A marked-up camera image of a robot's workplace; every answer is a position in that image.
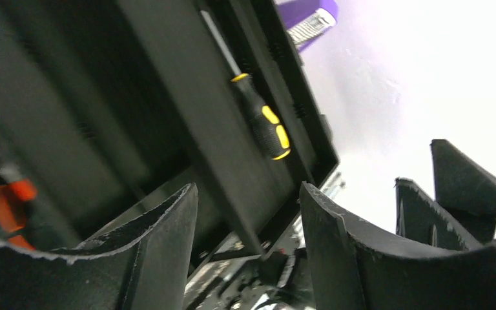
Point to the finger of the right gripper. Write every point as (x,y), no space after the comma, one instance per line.
(465,189)
(422,219)

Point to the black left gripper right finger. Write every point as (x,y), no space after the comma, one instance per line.
(356,265)

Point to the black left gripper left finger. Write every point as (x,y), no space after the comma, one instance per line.
(142,264)

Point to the black plastic toolbox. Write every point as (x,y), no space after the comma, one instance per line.
(107,107)

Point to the yellow black screwdriver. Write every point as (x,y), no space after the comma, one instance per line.
(265,125)

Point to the purple plastic scraper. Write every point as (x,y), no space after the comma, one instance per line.
(307,20)

